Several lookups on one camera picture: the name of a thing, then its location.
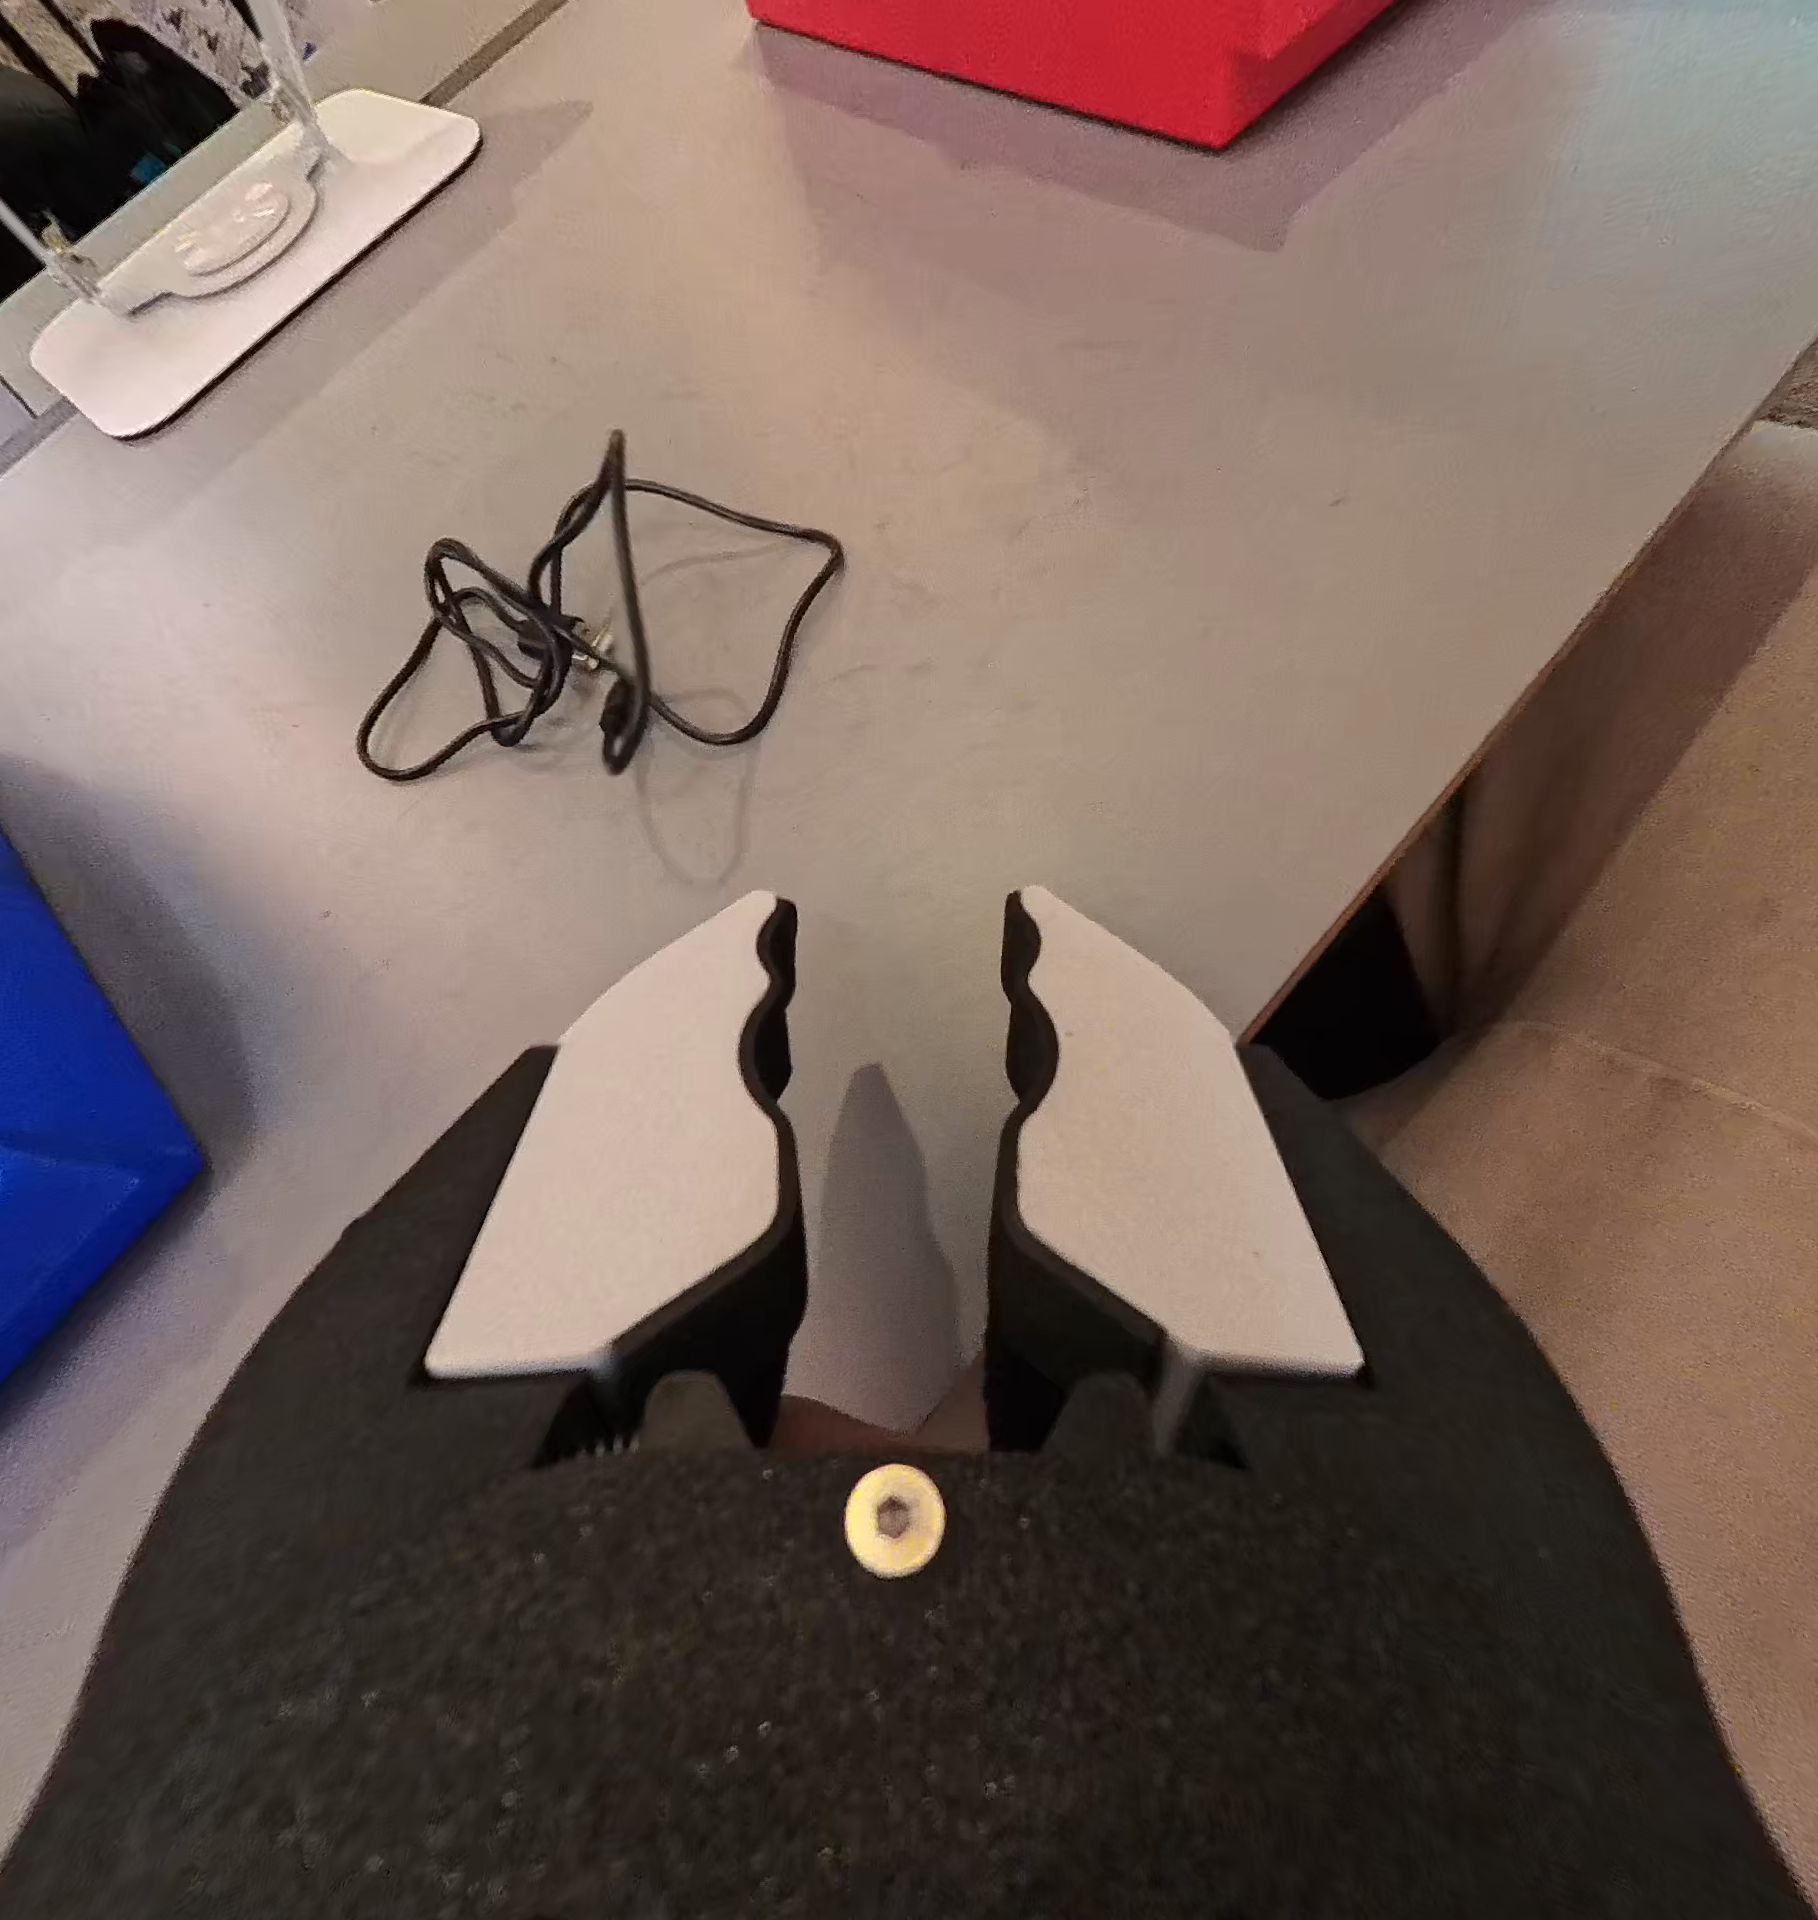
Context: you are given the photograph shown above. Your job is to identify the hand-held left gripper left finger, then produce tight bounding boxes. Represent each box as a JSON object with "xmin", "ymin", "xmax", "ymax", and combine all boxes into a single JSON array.
[{"xmin": 421, "ymin": 889, "xmax": 809, "ymax": 1382}]

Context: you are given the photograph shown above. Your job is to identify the red plastic bin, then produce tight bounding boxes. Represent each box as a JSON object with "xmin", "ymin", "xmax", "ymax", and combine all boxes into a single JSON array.
[{"xmin": 743, "ymin": 0, "xmax": 1398, "ymax": 152}]

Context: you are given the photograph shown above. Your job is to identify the beige trousers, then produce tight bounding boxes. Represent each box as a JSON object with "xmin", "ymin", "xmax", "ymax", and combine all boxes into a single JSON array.
[{"xmin": 1254, "ymin": 420, "xmax": 1818, "ymax": 1920}]

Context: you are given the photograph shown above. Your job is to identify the blue plastic bin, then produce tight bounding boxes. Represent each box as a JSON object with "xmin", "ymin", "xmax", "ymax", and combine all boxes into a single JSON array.
[{"xmin": 0, "ymin": 739, "xmax": 209, "ymax": 1442}]

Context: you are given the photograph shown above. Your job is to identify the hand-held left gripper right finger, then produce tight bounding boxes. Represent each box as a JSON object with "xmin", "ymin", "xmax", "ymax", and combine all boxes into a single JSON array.
[{"xmin": 983, "ymin": 885, "xmax": 1368, "ymax": 1382}]

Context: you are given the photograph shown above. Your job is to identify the thin black usb cable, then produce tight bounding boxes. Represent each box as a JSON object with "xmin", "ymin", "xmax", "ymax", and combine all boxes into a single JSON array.
[{"xmin": 355, "ymin": 430, "xmax": 845, "ymax": 787}]

